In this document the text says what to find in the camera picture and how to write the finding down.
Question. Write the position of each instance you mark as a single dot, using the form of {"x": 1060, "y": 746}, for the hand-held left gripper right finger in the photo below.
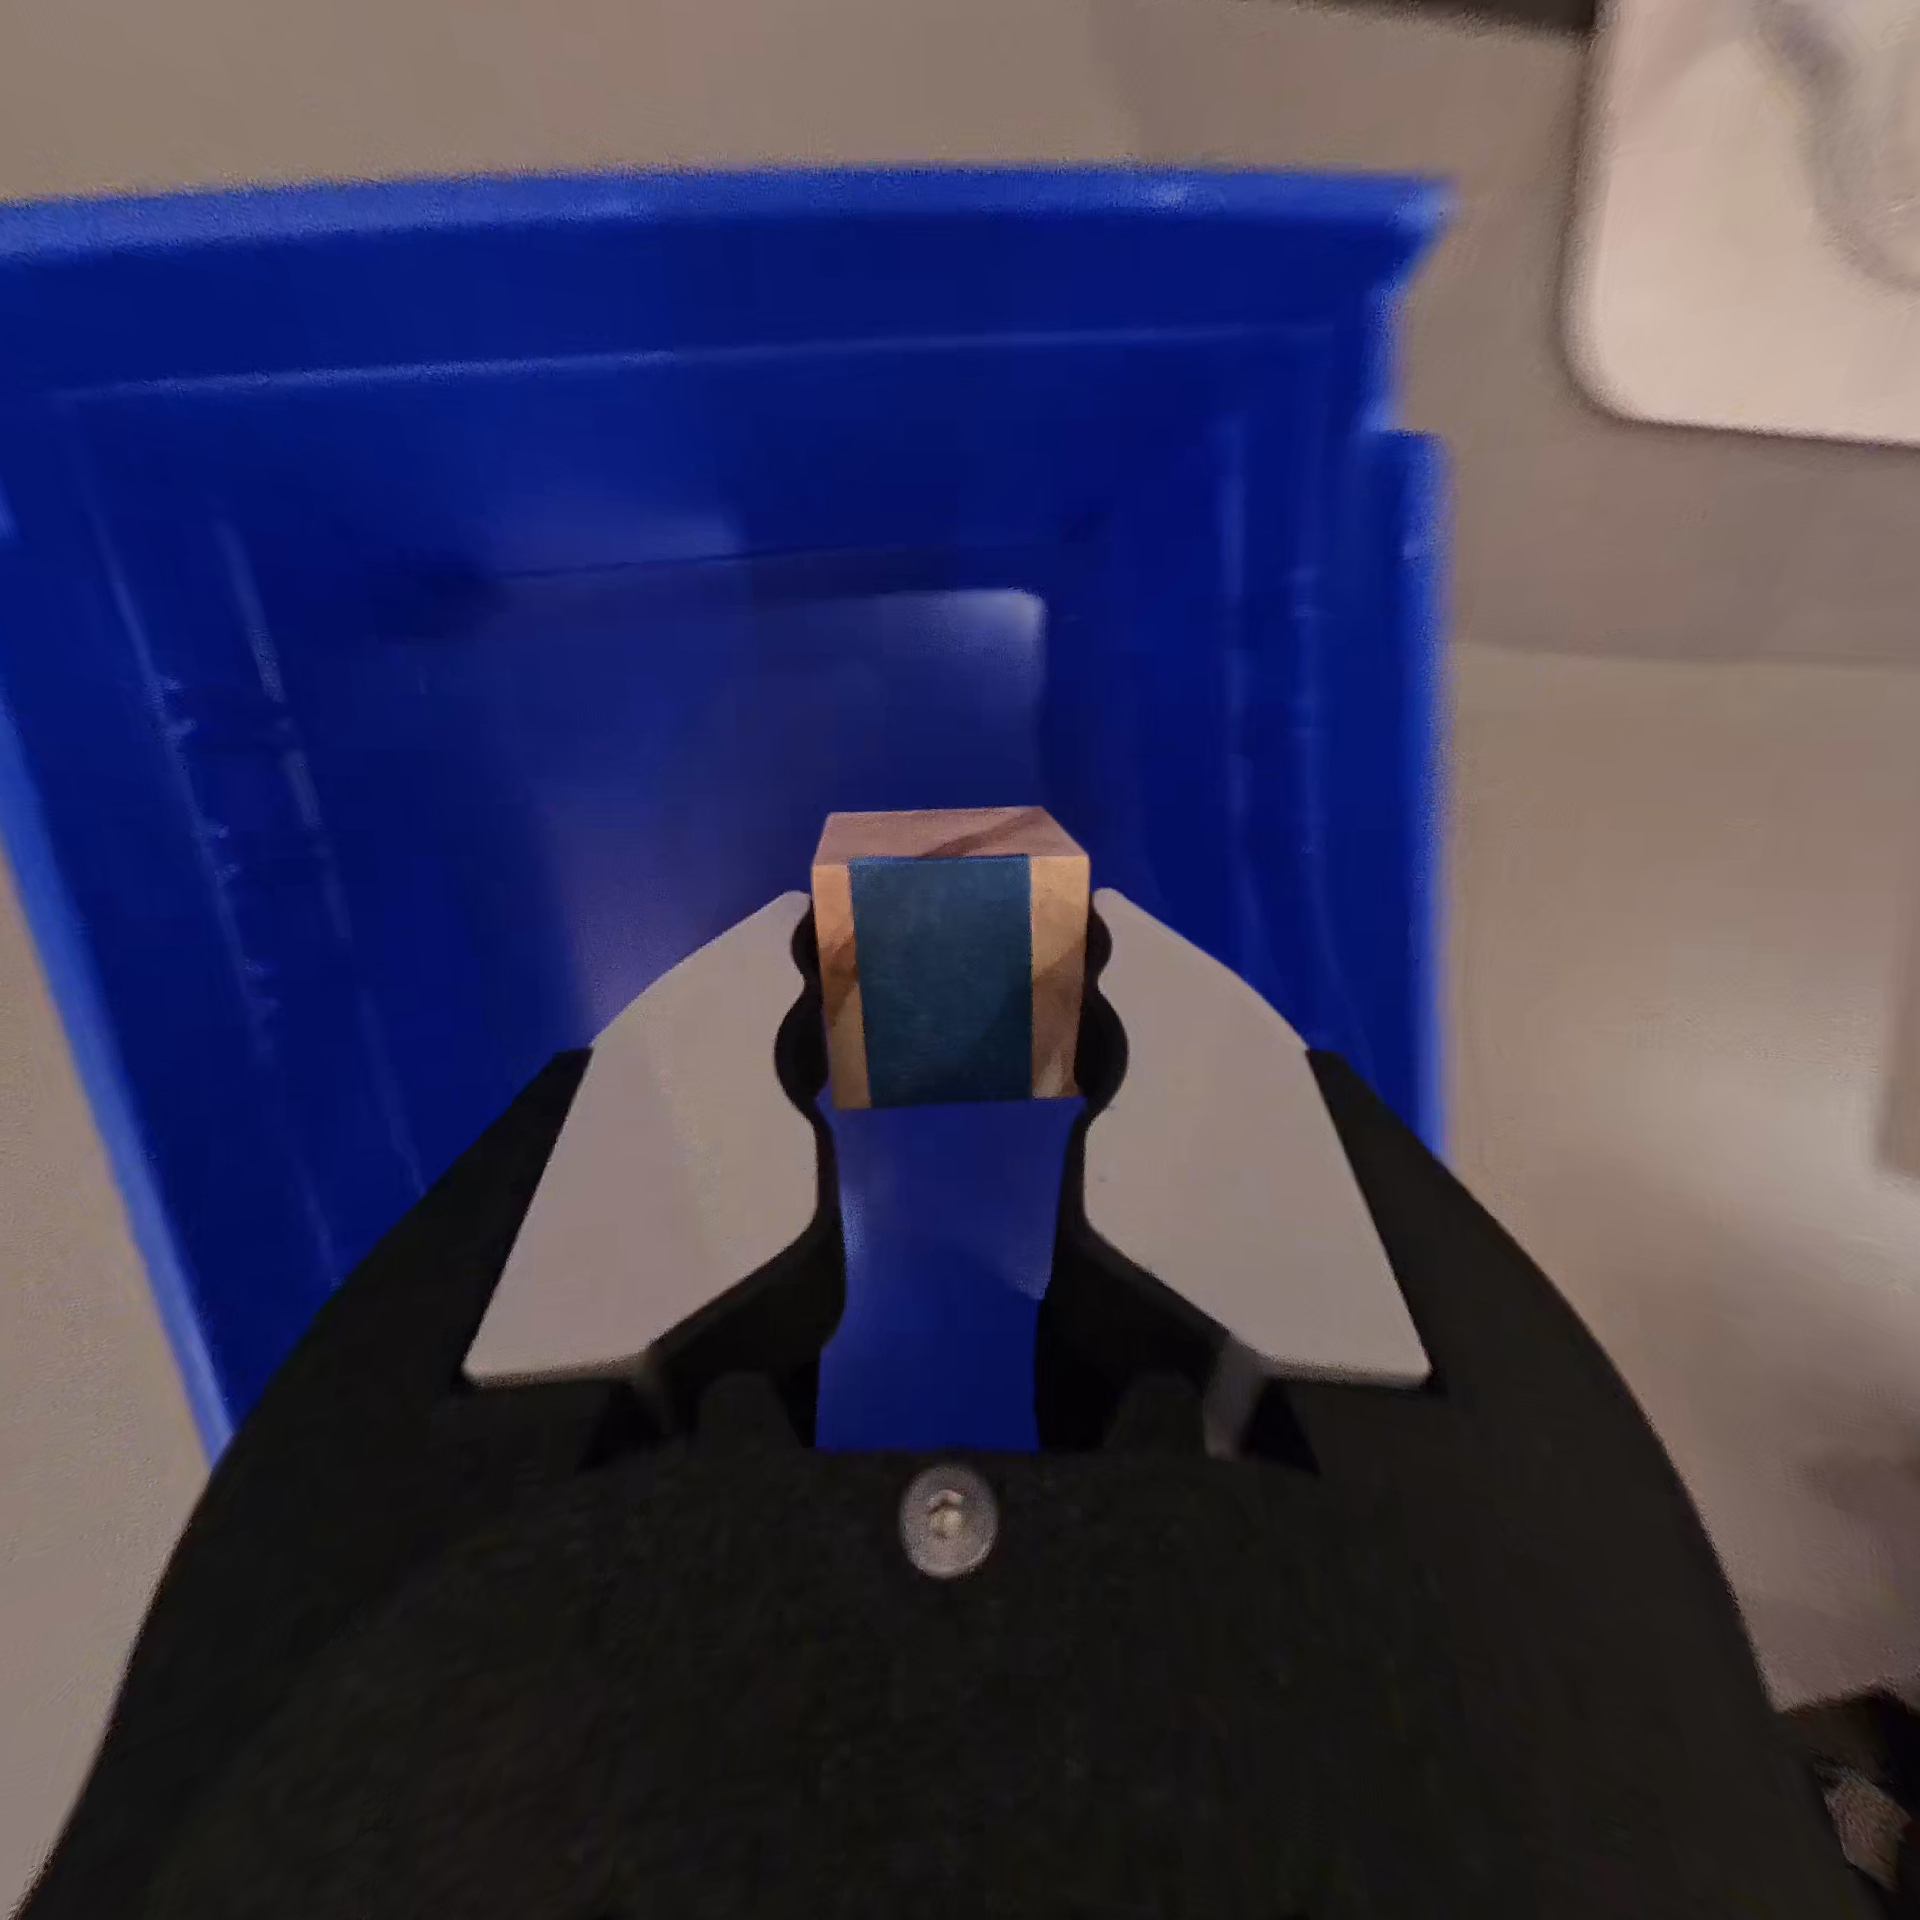
{"x": 1243, "y": 1170}

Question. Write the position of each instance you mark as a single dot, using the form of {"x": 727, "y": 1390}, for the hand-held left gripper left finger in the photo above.
{"x": 659, "y": 1170}

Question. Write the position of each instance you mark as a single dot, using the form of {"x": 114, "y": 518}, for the dark grained wooden cube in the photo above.
{"x": 946, "y": 976}

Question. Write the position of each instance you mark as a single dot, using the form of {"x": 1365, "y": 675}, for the blue plastic bin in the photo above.
{"x": 374, "y": 675}

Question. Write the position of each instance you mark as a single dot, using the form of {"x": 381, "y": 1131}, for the person's body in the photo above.
{"x": 1859, "y": 1799}

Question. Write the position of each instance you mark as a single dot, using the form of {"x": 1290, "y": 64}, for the white stand with wooden board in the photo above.
{"x": 1725, "y": 226}

